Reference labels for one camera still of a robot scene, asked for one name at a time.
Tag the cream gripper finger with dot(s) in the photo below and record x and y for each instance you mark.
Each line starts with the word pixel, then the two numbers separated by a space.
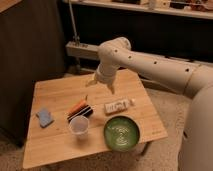
pixel 91 82
pixel 111 88

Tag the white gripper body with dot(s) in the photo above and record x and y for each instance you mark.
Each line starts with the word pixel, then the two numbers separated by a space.
pixel 105 74

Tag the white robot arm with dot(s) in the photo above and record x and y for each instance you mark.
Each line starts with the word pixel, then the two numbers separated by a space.
pixel 193 80

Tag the green ceramic bowl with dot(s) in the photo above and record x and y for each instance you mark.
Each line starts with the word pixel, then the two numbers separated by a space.
pixel 121 133

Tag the white tube package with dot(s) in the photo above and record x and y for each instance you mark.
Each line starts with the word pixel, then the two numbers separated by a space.
pixel 118 106

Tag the black striped box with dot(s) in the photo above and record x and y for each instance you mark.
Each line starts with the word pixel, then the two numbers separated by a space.
pixel 86 111

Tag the metal stand pole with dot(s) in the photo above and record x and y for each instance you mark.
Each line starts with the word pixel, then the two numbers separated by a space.
pixel 75 37

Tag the wooden table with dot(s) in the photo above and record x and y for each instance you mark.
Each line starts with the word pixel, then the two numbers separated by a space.
pixel 56 143

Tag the clear plastic cup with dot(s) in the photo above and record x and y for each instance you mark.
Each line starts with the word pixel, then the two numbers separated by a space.
pixel 79 126

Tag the blue sponge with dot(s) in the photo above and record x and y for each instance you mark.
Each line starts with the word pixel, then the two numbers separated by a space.
pixel 44 117

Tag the dark cabinet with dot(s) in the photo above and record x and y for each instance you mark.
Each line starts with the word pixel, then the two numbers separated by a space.
pixel 32 48

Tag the upper shelf with clutter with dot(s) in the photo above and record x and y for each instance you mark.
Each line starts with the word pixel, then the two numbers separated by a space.
pixel 142 8

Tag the white lower shelf rail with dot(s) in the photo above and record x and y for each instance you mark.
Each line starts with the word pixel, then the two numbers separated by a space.
pixel 84 51

